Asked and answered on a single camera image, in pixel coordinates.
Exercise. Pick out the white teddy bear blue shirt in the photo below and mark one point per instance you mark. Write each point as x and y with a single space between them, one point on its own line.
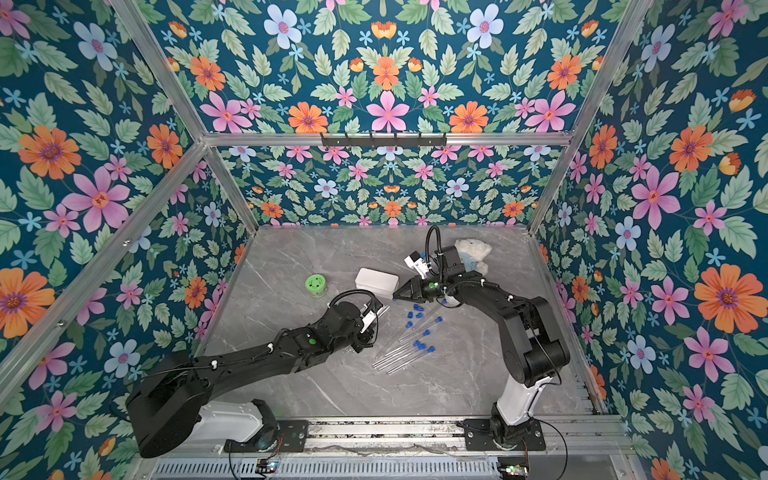
472 253

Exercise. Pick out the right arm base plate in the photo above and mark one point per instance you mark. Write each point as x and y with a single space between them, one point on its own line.
493 434

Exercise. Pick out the aluminium front rail frame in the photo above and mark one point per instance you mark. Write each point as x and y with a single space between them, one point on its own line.
568 435

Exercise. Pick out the black hook rail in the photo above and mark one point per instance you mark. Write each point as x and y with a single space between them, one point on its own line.
371 140

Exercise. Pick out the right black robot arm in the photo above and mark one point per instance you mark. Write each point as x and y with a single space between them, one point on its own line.
532 342

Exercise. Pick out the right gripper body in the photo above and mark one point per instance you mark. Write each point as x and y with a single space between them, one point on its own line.
411 287

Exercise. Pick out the test tube group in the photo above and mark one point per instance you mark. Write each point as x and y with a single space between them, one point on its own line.
402 360
397 354
410 361

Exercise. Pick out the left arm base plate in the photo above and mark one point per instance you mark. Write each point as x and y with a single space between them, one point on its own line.
283 436

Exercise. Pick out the white ventilation grille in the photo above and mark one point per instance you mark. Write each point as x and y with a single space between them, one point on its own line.
328 468

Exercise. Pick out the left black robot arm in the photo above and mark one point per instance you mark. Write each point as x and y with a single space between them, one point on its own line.
172 403

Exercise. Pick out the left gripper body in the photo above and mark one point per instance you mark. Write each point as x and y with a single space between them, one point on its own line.
361 341

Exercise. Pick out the green lidded small jar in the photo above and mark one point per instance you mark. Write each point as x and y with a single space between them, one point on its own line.
316 285

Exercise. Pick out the white rectangular plastic box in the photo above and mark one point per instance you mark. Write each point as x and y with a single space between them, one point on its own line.
382 284

